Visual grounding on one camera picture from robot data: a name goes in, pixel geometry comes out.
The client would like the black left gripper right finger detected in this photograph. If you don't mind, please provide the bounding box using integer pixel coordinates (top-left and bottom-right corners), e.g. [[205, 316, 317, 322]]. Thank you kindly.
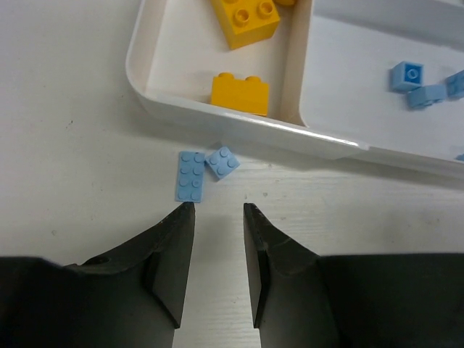
[[244, 203, 463, 347]]

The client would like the white divided sorting tray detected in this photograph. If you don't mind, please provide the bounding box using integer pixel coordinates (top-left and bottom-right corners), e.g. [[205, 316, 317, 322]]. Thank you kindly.
[[125, 1, 463, 178]]

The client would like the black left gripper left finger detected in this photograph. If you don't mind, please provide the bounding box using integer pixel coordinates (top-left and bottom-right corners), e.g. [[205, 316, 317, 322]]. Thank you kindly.
[[1, 203, 195, 347]]

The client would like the light blue lego plate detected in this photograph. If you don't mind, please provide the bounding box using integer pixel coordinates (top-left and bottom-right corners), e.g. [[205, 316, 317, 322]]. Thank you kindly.
[[175, 151, 205, 203]]

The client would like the yellow lego brick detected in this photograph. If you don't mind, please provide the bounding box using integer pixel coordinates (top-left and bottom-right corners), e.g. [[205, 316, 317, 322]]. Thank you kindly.
[[210, 0, 280, 50], [275, 0, 298, 7], [210, 72, 270, 117]]

